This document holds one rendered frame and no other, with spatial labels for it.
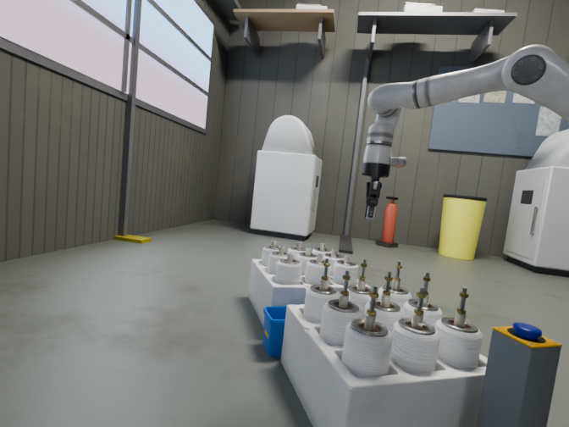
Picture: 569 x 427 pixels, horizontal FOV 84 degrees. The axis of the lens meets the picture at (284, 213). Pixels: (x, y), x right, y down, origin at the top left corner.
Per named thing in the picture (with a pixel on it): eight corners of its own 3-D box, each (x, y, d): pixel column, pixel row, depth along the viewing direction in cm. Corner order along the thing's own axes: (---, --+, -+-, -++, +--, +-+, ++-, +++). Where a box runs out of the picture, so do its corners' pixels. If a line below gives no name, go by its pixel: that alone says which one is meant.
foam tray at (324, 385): (390, 354, 107) (397, 302, 105) (497, 449, 70) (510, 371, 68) (279, 362, 95) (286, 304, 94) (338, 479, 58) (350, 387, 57)
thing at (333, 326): (316, 386, 74) (324, 312, 72) (314, 363, 83) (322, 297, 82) (356, 391, 74) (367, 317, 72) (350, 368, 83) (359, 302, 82)
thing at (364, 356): (338, 423, 63) (350, 336, 61) (333, 392, 72) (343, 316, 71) (387, 429, 63) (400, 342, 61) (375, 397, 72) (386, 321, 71)
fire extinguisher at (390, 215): (395, 246, 354) (402, 197, 349) (399, 249, 331) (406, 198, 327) (374, 242, 358) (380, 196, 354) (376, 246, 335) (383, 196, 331)
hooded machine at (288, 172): (314, 235, 370) (327, 127, 360) (309, 242, 315) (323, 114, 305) (262, 228, 382) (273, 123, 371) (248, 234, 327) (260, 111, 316)
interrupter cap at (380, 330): (354, 335, 62) (354, 332, 62) (348, 319, 70) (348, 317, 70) (392, 341, 62) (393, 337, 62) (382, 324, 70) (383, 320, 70)
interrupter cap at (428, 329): (434, 326, 71) (435, 324, 71) (435, 340, 64) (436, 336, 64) (399, 318, 74) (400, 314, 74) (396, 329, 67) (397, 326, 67)
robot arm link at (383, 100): (364, 86, 85) (417, 72, 76) (378, 96, 92) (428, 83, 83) (364, 112, 85) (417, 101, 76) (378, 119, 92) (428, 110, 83)
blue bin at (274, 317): (339, 336, 116) (342, 305, 115) (354, 352, 106) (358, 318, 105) (259, 341, 107) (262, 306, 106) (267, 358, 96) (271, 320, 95)
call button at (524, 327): (522, 332, 57) (524, 321, 57) (546, 343, 53) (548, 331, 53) (505, 333, 56) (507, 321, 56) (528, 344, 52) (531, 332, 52)
